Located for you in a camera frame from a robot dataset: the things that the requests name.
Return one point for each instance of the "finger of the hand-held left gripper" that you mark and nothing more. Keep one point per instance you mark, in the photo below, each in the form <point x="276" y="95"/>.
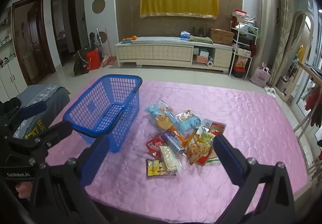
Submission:
<point x="57" y="129"/>
<point x="34" y="109"/>

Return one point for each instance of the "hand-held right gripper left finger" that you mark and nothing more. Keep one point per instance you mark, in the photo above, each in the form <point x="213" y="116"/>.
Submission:
<point x="96" y="161"/>

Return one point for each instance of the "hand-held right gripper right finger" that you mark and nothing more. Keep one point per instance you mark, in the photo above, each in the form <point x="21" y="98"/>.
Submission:
<point x="226" y="156"/>

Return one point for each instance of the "green white snack packet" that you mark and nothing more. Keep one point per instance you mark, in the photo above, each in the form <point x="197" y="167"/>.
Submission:
<point x="205" y="138"/>

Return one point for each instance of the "yellow orange snack packet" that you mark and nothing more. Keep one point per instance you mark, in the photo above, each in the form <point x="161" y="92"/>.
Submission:
<point x="197" y="153"/>

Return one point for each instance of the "silver red green snack packet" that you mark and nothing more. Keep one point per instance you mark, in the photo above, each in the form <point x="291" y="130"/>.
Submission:
<point x="216" y="128"/>

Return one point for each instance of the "blue plastic basket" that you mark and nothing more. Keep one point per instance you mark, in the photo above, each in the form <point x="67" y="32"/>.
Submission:
<point x="91" y="105"/>

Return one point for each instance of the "pale blue white snack packet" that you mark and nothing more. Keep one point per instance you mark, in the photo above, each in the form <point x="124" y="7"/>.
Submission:
<point x="187" y="123"/>

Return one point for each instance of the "purple silver snack packet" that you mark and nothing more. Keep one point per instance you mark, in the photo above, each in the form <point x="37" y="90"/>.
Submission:
<point x="173" y="142"/>

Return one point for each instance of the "yellow purple snack packet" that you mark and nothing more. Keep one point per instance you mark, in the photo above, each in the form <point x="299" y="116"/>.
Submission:
<point x="153" y="167"/>

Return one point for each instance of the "cream snack packet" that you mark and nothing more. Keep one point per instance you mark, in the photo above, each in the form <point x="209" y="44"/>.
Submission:
<point x="169" y="158"/>

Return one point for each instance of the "light blue bear snack packet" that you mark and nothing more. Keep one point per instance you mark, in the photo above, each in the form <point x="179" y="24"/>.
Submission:
<point x="157" y="112"/>

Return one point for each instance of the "person's left hand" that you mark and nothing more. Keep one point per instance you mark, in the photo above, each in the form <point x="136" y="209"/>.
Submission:
<point x="23" y="187"/>

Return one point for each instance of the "grey covered armchair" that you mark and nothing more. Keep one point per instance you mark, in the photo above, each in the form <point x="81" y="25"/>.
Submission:
<point x="54" y="98"/>

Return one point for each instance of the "dark cloth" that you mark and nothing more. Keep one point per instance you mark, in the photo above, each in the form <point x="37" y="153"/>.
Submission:
<point x="10" y="104"/>

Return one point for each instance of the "white cupboard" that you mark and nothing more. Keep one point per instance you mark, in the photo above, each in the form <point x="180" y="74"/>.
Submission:
<point x="11" y="75"/>

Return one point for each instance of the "pink quilted cover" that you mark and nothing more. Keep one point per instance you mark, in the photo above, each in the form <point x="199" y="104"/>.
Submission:
<point x="226" y="103"/>

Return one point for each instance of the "dark bag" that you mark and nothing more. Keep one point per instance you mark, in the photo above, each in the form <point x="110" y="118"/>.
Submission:
<point x="81" y="63"/>

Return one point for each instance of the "white slipper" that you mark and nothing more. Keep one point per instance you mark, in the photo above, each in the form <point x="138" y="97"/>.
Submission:
<point x="272" y="93"/>
<point x="267" y="90"/>

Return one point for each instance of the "red bag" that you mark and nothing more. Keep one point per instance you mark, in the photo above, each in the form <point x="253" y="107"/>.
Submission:
<point x="93" y="60"/>

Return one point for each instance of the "wooden chair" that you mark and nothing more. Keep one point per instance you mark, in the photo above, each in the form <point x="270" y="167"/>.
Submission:
<point x="304" y="123"/>

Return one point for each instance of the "pink broom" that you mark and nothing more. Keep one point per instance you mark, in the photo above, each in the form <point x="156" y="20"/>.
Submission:
<point x="108" y="61"/>

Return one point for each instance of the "pink bag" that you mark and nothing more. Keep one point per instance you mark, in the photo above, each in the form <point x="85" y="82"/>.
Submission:
<point x="260" y="76"/>

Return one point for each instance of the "arched floor mirror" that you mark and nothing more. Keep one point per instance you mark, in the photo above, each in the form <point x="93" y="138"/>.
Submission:
<point x="285" y="93"/>

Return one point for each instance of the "red printed gift box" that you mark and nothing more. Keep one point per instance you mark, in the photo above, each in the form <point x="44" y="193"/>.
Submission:
<point x="240" y="65"/>

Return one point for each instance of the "paper towel roll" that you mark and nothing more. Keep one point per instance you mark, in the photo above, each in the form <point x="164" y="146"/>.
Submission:
<point x="210" y="63"/>

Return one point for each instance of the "white mop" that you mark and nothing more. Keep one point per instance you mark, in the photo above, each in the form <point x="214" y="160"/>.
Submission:
<point x="100" y="37"/>

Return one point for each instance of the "orange box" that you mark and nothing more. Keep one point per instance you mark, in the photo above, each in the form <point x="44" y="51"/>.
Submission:
<point x="201" y="59"/>

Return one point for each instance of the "red garment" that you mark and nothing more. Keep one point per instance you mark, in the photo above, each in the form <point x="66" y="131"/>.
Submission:
<point x="312" y="103"/>

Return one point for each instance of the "white metal rack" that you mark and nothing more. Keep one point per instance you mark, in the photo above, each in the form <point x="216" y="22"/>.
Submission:
<point x="232" y="45"/>

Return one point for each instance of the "blue plate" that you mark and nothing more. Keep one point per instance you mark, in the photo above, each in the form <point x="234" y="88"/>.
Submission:
<point x="126" y="41"/>

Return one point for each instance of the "cardboard box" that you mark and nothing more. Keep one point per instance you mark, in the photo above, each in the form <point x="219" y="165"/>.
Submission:
<point x="222" y="37"/>

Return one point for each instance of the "green cushion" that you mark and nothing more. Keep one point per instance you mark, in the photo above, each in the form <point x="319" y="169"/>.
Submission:
<point x="201" y="39"/>

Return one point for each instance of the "cream TV cabinet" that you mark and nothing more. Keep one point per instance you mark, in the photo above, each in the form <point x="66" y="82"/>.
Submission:
<point x="163" y="53"/>

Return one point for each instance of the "black router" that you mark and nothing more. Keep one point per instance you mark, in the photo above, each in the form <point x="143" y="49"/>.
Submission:
<point x="199" y="35"/>

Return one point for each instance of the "blue tissue box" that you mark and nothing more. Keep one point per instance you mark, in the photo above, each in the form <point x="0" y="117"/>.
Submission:
<point x="185" y="35"/>

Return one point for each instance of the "standing air conditioner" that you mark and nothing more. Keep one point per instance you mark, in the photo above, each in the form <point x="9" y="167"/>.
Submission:
<point x="265" y="25"/>

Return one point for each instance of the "patterned curtain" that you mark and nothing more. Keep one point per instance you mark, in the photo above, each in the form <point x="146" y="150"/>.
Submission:
<point x="285" y="25"/>

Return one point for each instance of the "yellow cloth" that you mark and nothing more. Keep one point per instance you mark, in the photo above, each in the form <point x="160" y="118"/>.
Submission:
<point x="178" y="0"/>

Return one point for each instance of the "wall shelf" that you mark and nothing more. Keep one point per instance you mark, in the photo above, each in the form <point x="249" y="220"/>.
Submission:
<point x="6" y="37"/>

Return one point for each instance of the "round brown wall disc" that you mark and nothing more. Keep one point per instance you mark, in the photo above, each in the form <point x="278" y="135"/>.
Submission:
<point x="103" y="36"/>

